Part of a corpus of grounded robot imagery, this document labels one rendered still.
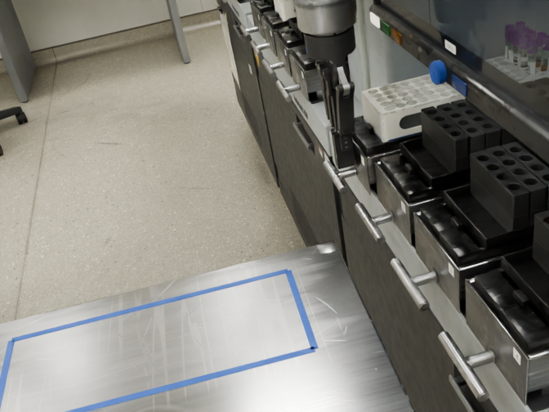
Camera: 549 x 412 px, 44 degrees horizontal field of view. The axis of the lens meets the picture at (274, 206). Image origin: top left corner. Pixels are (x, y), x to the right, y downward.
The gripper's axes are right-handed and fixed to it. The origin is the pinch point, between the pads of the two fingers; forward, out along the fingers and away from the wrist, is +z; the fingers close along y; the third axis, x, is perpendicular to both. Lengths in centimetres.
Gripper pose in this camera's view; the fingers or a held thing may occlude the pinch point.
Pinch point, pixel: (343, 146)
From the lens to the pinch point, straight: 111.7
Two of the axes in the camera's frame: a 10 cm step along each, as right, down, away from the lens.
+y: -2.2, -5.0, 8.4
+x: -9.6, 2.5, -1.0
